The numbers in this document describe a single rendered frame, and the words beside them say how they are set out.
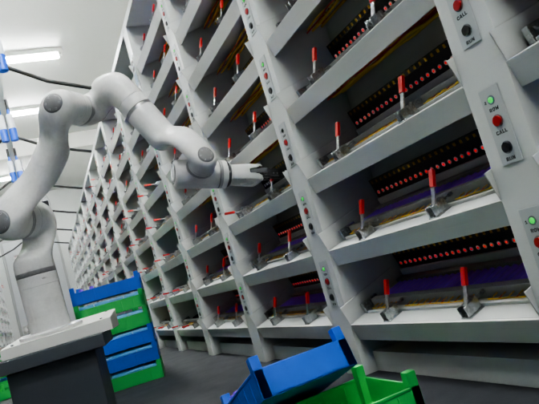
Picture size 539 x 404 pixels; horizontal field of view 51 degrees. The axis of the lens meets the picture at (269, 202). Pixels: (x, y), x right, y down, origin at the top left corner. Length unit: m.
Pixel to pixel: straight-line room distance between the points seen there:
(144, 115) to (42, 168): 0.36
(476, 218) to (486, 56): 0.27
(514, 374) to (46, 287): 1.33
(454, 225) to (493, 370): 0.29
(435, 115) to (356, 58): 0.25
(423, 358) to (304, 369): 0.34
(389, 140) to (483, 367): 0.47
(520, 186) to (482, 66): 0.19
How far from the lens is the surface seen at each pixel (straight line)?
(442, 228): 1.09
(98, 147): 5.01
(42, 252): 1.88
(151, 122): 1.68
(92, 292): 2.61
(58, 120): 1.76
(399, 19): 1.11
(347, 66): 1.25
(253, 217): 1.87
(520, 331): 1.03
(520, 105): 0.91
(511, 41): 0.94
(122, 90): 1.73
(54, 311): 1.87
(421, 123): 1.08
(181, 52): 2.29
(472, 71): 0.97
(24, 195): 1.84
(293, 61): 1.58
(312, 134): 1.52
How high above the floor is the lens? 0.32
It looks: 7 degrees up
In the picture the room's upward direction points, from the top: 16 degrees counter-clockwise
